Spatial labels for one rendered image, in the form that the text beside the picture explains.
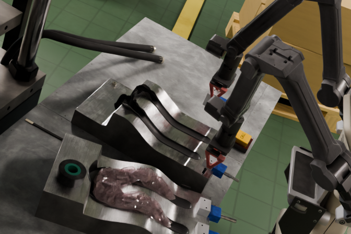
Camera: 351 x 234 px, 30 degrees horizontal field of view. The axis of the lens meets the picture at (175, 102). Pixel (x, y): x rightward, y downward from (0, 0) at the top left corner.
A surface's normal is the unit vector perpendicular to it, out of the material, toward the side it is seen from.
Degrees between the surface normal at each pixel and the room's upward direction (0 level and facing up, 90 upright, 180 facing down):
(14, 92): 0
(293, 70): 60
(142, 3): 0
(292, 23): 90
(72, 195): 0
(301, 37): 90
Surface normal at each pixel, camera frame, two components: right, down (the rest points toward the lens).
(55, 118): 0.34, -0.75
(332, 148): 0.56, 0.18
